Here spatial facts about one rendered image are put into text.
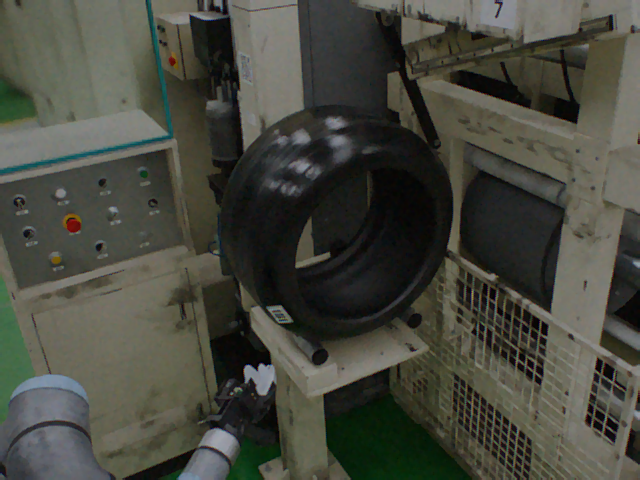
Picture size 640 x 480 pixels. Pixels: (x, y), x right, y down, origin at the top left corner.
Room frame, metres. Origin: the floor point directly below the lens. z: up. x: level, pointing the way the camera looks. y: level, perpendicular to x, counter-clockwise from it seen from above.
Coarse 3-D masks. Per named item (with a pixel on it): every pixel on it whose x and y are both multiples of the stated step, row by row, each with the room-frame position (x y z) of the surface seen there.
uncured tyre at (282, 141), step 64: (320, 128) 1.38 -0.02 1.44; (384, 128) 1.39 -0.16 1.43; (256, 192) 1.31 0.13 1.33; (320, 192) 1.27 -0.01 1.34; (384, 192) 1.66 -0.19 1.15; (448, 192) 1.43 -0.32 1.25; (256, 256) 1.24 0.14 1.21; (384, 256) 1.60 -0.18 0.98; (320, 320) 1.26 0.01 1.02; (384, 320) 1.34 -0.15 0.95
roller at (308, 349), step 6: (294, 336) 1.35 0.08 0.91; (300, 336) 1.33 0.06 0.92; (300, 342) 1.32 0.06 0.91; (306, 342) 1.31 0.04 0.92; (312, 342) 1.30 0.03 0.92; (318, 342) 1.30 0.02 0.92; (300, 348) 1.32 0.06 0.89; (306, 348) 1.29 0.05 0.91; (312, 348) 1.28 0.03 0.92; (318, 348) 1.28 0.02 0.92; (324, 348) 1.29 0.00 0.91; (306, 354) 1.29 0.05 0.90; (312, 354) 1.27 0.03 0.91; (318, 354) 1.26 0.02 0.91; (324, 354) 1.27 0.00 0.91; (312, 360) 1.26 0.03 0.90; (318, 360) 1.26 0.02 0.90; (324, 360) 1.27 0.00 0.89
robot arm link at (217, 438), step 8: (208, 432) 0.93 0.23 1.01; (216, 432) 0.92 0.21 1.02; (224, 432) 0.92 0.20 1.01; (208, 440) 0.91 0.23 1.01; (216, 440) 0.90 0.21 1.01; (224, 440) 0.91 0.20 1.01; (232, 440) 0.91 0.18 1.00; (216, 448) 0.89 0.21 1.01; (224, 448) 0.89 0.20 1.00; (232, 448) 0.90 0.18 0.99; (232, 456) 0.89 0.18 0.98; (232, 464) 0.89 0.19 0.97
